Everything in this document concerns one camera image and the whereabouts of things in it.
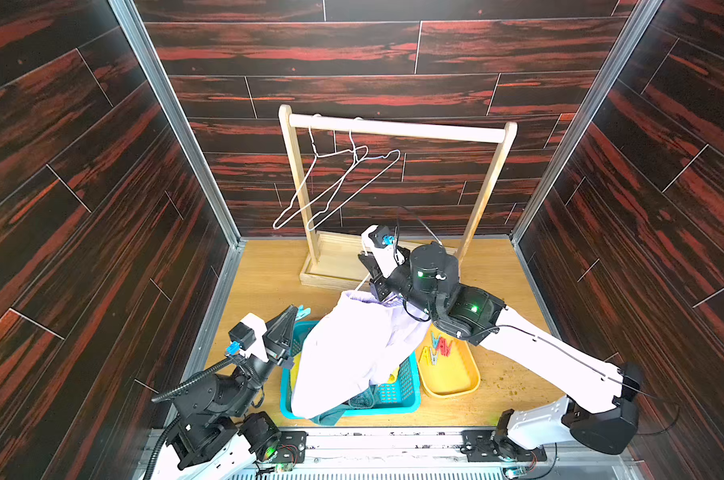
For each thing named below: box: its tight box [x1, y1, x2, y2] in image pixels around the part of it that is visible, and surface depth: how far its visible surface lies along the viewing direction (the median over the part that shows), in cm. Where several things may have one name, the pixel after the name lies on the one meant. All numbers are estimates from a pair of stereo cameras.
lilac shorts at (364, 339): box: [290, 290, 430, 419], surface depth 64 cm
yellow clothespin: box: [418, 346, 431, 365], surface depth 90 cm
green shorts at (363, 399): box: [308, 385, 375, 427], surface depth 70 cm
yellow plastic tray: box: [418, 324, 480, 397], surface depth 86 cm
